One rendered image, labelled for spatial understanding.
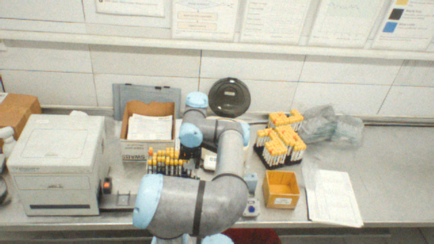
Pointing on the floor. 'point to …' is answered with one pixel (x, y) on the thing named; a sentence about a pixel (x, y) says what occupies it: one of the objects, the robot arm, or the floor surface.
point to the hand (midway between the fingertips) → (196, 168)
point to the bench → (89, 230)
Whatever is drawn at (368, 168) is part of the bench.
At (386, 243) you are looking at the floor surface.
